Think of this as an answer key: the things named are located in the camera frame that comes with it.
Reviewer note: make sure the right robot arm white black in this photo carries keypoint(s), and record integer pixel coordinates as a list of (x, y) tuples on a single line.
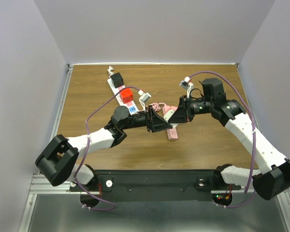
[(273, 174)]

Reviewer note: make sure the white plug adapter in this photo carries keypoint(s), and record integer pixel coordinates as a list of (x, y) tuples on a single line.
[(171, 118)]

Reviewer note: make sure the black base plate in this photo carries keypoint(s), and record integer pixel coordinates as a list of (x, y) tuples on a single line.
[(157, 185)]

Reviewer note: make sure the red cube socket plug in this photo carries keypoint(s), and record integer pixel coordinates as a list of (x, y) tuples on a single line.
[(126, 95)]

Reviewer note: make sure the white multicolour power strip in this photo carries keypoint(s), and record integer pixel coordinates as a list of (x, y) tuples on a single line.
[(131, 105)]

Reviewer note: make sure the pink power strip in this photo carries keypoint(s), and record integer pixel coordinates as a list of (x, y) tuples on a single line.
[(171, 133)]

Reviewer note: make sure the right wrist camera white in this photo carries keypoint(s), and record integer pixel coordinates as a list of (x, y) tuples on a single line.
[(187, 85)]

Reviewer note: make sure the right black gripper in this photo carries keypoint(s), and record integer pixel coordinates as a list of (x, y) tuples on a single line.
[(180, 115)]

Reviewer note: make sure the aluminium frame rail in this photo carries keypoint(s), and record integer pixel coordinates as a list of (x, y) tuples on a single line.
[(40, 185)]

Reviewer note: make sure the black cube socket plug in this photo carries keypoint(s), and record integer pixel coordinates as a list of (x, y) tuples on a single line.
[(117, 80)]

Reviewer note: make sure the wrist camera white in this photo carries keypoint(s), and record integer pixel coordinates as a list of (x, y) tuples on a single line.
[(144, 97), (187, 85)]

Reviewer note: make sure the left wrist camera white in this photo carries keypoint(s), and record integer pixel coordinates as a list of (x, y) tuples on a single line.
[(144, 97)]

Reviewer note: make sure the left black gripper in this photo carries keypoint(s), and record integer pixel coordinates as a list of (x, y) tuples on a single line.
[(157, 123)]

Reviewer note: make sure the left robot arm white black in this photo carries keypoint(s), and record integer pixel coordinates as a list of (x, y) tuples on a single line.
[(57, 162)]

